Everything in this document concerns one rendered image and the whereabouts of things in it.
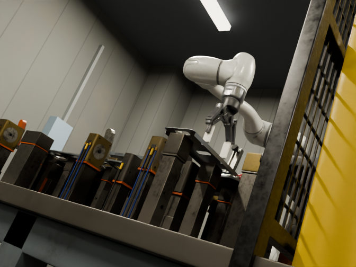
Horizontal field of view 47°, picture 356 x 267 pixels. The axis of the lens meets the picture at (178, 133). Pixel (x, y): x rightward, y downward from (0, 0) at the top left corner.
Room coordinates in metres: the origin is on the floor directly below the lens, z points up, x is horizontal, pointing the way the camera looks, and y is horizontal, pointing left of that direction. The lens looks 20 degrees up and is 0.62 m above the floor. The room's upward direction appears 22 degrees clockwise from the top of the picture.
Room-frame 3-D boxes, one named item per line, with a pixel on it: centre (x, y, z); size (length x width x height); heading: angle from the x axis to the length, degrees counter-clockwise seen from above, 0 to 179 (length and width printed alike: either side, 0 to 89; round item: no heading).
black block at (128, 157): (1.40, 0.12, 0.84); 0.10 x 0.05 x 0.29; 139
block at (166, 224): (1.21, -0.07, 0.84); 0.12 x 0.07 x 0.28; 139
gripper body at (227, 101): (1.41, -0.15, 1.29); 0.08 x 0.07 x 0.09; 139
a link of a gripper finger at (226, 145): (1.46, -0.19, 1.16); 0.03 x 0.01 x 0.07; 49
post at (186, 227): (1.16, -0.13, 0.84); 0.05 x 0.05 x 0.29; 49
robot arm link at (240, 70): (1.41, -0.13, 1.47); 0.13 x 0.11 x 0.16; 67
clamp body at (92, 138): (1.54, 0.28, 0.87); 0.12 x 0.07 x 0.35; 139
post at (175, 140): (1.03, -0.01, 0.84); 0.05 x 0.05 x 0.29; 49
